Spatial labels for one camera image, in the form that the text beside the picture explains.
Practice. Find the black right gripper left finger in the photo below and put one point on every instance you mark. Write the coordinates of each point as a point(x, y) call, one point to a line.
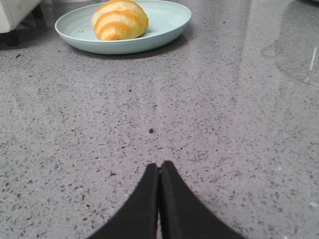
point(138, 216)

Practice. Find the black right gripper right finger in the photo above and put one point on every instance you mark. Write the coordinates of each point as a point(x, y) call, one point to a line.
point(182, 215)

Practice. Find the orange striped croissant bread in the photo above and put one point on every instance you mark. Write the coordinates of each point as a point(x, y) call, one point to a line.
point(119, 20)

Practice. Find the white toaster oven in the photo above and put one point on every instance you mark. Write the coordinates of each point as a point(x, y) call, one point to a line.
point(12, 13)

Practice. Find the light green plate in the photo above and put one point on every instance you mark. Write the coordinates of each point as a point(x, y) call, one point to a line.
point(167, 21)

